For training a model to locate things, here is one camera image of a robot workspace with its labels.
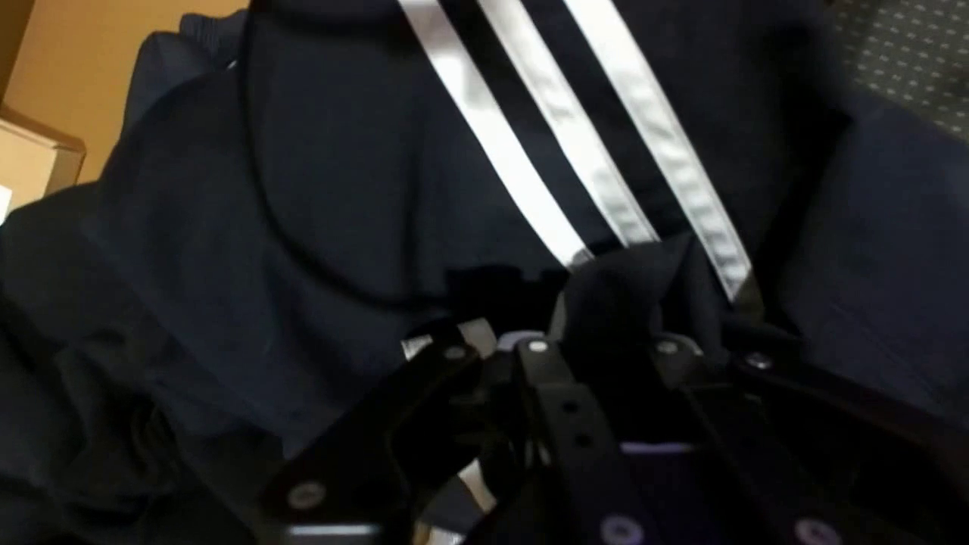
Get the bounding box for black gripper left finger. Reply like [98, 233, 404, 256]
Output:
[257, 314, 648, 545]

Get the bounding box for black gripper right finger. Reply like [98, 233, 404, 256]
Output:
[644, 330, 969, 545]

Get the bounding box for black trousers with white stripes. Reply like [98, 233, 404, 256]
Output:
[0, 0, 969, 545]

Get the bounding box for brown leather sofa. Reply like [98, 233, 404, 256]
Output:
[0, 0, 255, 190]

